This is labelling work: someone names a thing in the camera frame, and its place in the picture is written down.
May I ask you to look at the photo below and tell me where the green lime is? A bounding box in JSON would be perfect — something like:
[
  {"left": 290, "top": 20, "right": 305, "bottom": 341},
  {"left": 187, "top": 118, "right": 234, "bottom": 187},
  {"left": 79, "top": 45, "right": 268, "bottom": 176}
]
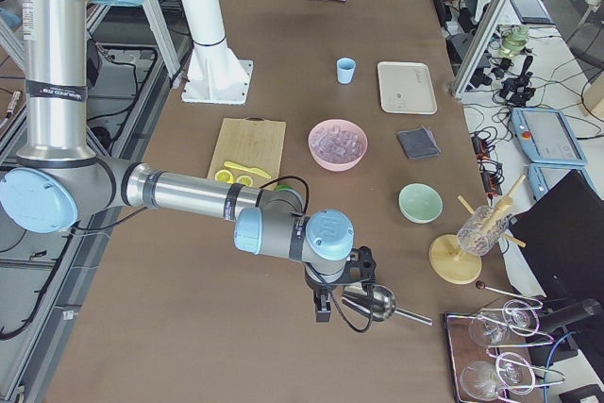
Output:
[{"left": 275, "top": 184, "right": 293, "bottom": 192}]

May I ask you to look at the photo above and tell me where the cream bunny tray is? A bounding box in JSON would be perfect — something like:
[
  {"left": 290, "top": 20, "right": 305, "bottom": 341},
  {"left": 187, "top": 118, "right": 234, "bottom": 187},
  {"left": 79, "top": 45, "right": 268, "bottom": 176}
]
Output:
[{"left": 377, "top": 61, "right": 438, "bottom": 115}]

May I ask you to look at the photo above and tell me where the green bowl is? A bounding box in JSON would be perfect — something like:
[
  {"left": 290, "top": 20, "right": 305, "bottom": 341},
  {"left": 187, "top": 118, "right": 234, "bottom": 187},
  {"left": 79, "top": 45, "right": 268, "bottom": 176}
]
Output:
[{"left": 398, "top": 183, "right": 444, "bottom": 224}]

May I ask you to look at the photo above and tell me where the wooden cutting board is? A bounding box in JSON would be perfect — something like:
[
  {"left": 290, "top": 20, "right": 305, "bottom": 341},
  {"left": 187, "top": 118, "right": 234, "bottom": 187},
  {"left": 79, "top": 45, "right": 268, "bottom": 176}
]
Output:
[{"left": 207, "top": 118, "right": 286, "bottom": 187}]

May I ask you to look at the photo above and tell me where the blue teach pendant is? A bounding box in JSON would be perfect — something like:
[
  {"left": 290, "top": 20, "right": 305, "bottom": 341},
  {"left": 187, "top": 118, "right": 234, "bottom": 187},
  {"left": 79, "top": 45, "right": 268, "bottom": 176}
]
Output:
[
  {"left": 528, "top": 163, "right": 594, "bottom": 201},
  {"left": 511, "top": 108, "right": 588, "bottom": 167}
]

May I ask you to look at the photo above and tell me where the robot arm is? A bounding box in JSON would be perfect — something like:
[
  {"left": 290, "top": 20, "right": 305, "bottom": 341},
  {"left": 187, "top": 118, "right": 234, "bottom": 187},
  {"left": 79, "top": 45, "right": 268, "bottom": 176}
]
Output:
[{"left": 1, "top": 0, "right": 360, "bottom": 322}]

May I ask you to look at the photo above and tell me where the wine glass rack tray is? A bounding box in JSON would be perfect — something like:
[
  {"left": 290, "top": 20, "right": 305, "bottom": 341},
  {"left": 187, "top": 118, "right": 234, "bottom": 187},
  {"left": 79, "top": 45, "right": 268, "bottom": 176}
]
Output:
[{"left": 444, "top": 296, "right": 565, "bottom": 402}]

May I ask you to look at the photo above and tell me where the yellow plastic knife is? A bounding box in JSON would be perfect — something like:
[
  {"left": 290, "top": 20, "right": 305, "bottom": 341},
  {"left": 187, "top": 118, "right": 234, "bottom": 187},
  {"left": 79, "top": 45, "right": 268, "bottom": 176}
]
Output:
[{"left": 224, "top": 160, "right": 271, "bottom": 179}]

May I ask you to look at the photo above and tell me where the lemon slice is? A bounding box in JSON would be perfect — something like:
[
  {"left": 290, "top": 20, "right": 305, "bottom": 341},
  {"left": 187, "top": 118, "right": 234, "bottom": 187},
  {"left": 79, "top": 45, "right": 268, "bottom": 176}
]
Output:
[
  {"left": 235, "top": 175, "right": 254, "bottom": 187},
  {"left": 214, "top": 169, "right": 235, "bottom": 184}
]

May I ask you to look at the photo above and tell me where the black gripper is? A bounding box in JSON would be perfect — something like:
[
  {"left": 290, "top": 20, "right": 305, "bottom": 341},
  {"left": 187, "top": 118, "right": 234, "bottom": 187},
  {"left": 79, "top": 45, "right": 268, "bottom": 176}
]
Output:
[{"left": 305, "top": 275, "right": 347, "bottom": 323}]

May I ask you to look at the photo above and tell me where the textured clear glass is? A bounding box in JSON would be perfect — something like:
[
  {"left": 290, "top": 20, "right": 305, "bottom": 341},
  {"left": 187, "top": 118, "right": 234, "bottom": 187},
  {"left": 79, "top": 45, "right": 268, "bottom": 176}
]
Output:
[{"left": 457, "top": 206, "right": 509, "bottom": 257}]

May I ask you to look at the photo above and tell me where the blue plastic cup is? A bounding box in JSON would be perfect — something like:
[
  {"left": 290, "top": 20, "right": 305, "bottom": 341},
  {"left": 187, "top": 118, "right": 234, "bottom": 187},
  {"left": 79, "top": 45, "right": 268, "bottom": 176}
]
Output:
[{"left": 336, "top": 57, "right": 357, "bottom": 85}]

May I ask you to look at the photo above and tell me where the pile of ice cubes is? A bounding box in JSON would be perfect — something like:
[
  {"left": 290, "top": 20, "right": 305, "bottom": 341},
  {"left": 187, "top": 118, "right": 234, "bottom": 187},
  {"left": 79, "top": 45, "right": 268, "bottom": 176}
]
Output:
[{"left": 310, "top": 125, "right": 365, "bottom": 164}]

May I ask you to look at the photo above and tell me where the steel ice scoop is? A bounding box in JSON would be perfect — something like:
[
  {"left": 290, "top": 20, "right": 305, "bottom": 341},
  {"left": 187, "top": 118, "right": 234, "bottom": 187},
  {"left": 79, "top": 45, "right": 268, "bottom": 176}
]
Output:
[{"left": 342, "top": 283, "right": 433, "bottom": 327}]

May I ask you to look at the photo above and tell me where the wooden glass stand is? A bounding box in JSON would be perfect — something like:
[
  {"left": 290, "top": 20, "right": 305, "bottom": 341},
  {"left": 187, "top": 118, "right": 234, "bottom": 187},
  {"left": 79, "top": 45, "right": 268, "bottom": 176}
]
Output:
[{"left": 428, "top": 175, "right": 526, "bottom": 284}]

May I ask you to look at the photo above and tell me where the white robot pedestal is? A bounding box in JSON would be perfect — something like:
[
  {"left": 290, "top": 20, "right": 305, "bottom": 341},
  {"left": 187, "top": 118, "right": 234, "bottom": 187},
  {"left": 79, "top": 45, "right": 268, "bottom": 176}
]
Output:
[{"left": 181, "top": 0, "right": 253, "bottom": 106}]

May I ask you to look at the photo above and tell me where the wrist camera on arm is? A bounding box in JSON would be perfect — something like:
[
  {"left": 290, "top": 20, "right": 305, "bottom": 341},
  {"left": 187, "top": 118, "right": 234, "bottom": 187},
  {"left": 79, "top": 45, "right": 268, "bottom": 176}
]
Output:
[{"left": 343, "top": 246, "right": 377, "bottom": 284}]

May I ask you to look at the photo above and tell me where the grey folded cloth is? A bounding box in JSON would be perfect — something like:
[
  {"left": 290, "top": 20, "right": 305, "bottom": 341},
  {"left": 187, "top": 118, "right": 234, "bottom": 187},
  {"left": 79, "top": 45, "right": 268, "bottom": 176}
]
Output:
[{"left": 396, "top": 126, "right": 441, "bottom": 160}]

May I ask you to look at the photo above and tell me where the pink bowl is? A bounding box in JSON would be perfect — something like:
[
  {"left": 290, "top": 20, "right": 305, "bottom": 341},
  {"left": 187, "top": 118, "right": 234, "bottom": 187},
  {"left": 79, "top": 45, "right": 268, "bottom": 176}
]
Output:
[{"left": 308, "top": 119, "right": 368, "bottom": 172}]

